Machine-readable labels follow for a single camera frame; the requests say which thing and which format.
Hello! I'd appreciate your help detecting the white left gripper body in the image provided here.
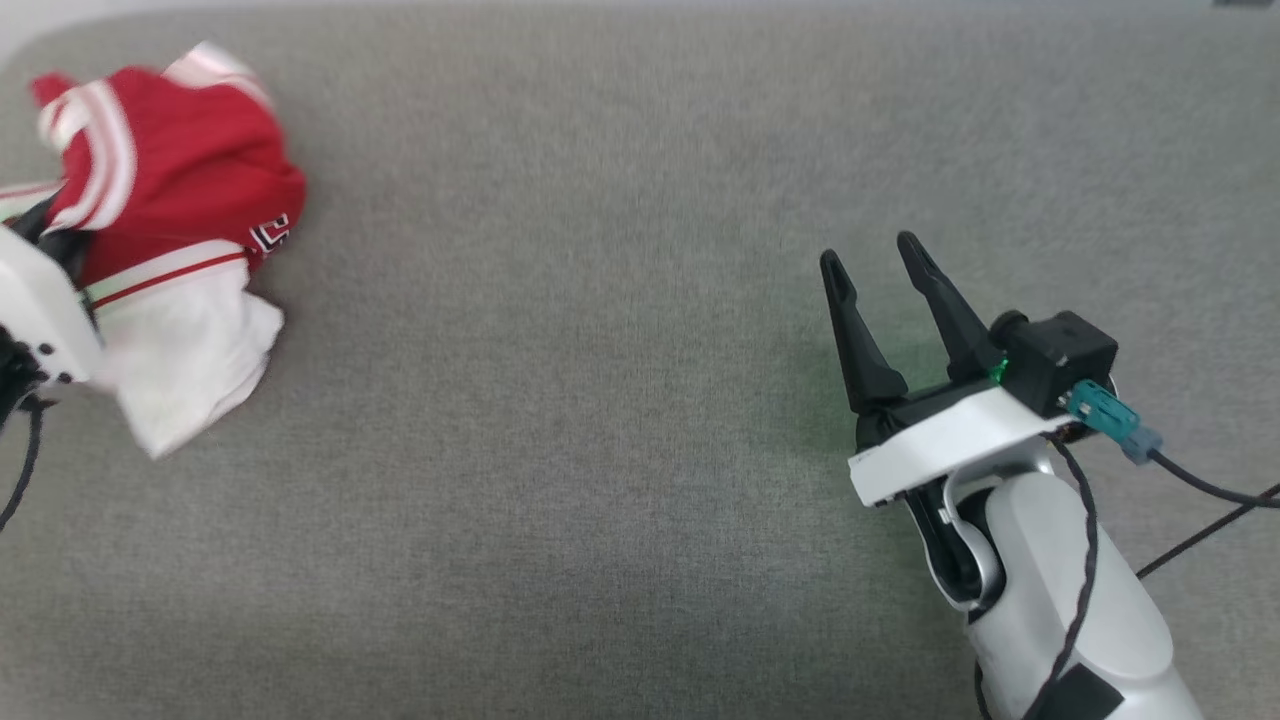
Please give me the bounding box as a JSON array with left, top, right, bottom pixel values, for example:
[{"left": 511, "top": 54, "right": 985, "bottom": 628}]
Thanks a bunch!
[{"left": 0, "top": 226, "right": 105, "bottom": 388}]

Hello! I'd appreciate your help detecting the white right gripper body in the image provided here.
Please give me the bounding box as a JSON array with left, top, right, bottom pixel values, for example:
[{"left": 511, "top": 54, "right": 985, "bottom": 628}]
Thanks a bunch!
[{"left": 848, "top": 380, "right": 1071, "bottom": 509}]

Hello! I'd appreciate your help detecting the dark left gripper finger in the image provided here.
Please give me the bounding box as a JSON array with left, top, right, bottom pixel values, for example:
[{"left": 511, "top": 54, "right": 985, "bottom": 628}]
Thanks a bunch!
[
  {"left": 48, "top": 230, "right": 97, "bottom": 303},
  {"left": 14, "top": 198, "right": 59, "bottom": 243}
]

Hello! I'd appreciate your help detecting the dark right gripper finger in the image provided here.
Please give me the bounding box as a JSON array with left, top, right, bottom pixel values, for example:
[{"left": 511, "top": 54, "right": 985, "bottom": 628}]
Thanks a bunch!
[
  {"left": 897, "top": 232, "right": 1004, "bottom": 383},
  {"left": 820, "top": 250, "right": 909, "bottom": 413}
]

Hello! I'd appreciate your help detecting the teal right camera connector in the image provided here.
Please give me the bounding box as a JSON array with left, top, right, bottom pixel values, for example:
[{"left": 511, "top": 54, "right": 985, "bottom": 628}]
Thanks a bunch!
[{"left": 1065, "top": 380, "right": 1163, "bottom": 466}]

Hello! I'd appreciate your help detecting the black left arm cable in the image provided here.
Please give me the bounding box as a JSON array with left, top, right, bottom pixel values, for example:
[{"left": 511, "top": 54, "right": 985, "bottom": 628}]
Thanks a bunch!
[{"left": 0, "top": 395, "right": 47, "bottom": 531}]

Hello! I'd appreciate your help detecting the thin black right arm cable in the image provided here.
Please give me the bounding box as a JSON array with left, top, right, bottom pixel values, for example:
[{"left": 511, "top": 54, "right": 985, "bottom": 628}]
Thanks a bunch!
[{"left": 1135, "top": 485, "right": 1280, "bottom": 581}]

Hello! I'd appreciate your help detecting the red and white garment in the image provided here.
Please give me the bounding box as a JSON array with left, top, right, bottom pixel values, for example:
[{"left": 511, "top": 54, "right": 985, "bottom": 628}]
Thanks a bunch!
[{"left": 0, "top": 42, "right": 308, "bottom": 461}]

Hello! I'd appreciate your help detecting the black twisted right arm cable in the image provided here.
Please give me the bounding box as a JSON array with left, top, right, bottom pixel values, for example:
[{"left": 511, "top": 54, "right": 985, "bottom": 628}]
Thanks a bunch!
[{"left": 975, "top": 435, "right": 1101, "bottom": 720}]

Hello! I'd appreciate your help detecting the black right camera cable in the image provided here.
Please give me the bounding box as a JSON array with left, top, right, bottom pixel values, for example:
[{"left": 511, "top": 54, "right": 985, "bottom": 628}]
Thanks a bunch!
[{"left": 1150, "top": 450, "right": 1280, "bottom": 507}]

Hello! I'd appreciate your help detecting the grey fabric sofa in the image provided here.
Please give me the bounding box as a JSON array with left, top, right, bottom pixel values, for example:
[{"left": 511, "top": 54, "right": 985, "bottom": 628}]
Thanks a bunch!
[{"left": 0, "top": 0, "right": 1280, "bottom": 720}]

